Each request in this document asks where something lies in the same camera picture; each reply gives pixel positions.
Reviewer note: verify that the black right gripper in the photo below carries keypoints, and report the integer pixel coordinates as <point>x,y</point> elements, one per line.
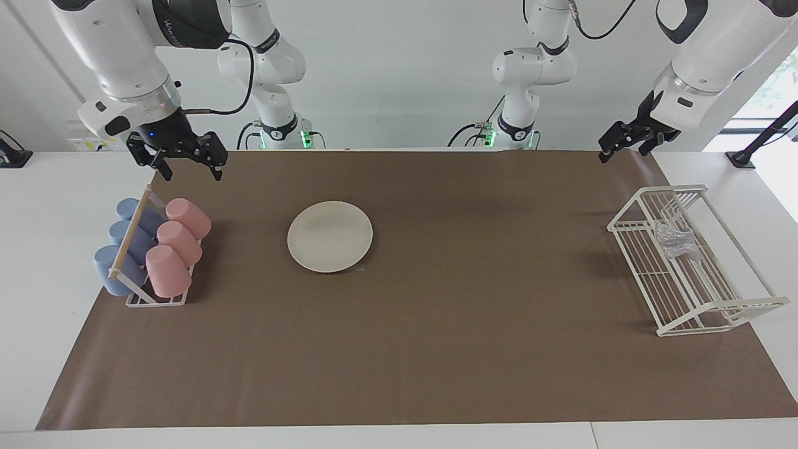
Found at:
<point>165,132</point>

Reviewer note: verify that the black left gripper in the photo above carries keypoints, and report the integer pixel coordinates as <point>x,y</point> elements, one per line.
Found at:
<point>651,128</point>

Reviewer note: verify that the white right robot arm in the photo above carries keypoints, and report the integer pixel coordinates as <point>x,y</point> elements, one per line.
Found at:
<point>112,50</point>

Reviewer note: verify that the cream round plate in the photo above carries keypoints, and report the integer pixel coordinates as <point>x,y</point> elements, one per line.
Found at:
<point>330,237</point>

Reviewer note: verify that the pink plastic cup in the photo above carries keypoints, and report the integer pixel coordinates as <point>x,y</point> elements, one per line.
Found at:
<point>181,243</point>
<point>190,217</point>
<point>167,271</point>

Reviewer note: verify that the blue plastic cup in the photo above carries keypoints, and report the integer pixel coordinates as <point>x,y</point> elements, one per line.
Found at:
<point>128,209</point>
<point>118,232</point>
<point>109,268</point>

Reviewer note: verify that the black table clamp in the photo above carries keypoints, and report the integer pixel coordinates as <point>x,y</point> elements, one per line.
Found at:
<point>15,159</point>

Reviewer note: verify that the brown table mat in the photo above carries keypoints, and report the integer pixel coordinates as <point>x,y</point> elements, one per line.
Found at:
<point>436,343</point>

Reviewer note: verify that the white wall outlet box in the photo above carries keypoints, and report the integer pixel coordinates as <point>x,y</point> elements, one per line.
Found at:
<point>93,146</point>

